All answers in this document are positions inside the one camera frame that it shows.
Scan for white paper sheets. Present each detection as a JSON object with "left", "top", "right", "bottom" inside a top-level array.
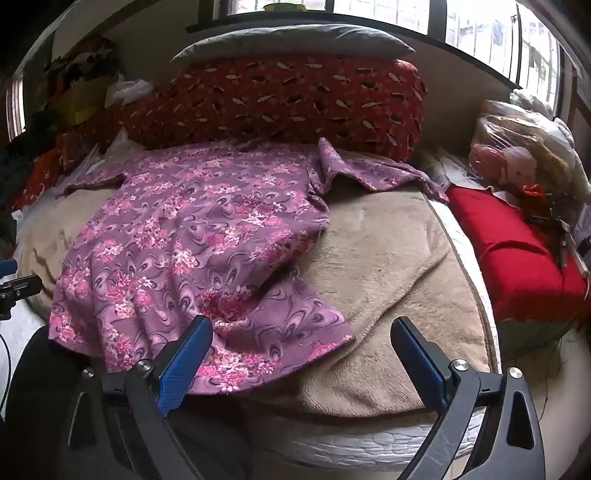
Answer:
[{"left": 69, "top": 129, "right": 144, "bottom": 178}]

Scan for white plastic bag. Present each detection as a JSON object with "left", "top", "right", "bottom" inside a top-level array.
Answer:
[{"left": 105, "top": 79, "right": 153, "bottom": 109}]

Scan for red patterned bolster pillow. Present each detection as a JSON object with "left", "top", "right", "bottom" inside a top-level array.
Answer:
[{"left": 11, "top": 58, "right": 428, "bottom": 210}]

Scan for thin black cable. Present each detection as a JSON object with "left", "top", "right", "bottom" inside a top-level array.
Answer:
[{"left": 0, "top": 332, "right": 12, "bottom": 416}]

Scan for pile of dark clothes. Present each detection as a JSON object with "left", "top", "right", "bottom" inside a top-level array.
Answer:
[{"left": 44, "top": 37, "right": 125, "bottom": 93}]

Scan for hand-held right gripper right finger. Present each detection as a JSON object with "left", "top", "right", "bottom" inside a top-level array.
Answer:
[{"left": 392, "top": 316, "right": 548, "bottom": 480}]

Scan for dark metal object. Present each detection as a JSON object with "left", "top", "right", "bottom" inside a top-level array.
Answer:
[{"left": 531, "top": 203, "right": 583, "bottom": 273}]

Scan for red folded cloth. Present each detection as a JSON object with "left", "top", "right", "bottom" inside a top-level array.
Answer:
[{"left": 445, "top": 185, "right": 589, "bottom": 324}]

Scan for purple floral shirt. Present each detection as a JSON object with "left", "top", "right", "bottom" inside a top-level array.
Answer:
[{"left": 48, "top": 137, "right": 450, "bottom": 395}]

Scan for doll with blonde hair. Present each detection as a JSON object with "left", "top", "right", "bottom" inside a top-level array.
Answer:
[{"left": 468, "top": 99, "right": 578, "bottom": 195}]

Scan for white quilted mattress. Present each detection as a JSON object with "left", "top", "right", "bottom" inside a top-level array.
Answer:
[{"left": 14, "top": 148, "right": 504, "bottom": 472}]

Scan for dark clothes heap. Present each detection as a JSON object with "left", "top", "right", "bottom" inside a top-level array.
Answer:
[{"left": 0, "top": 138, "right": 40, "bottom": 259}]

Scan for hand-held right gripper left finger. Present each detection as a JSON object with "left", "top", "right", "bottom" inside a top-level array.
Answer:
[{"left": 55, "top": 315, "right": 214, "bottom": 480}]

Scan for beige fleece blanket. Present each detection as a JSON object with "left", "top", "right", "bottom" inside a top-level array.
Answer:
[{"left": 14, "top": 152, "right": 492, "bottom": 418}]

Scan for yellow bag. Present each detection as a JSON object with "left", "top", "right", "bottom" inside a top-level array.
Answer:
[{"left": 60, "top": 76, "right": 116, "bottom": 125}]

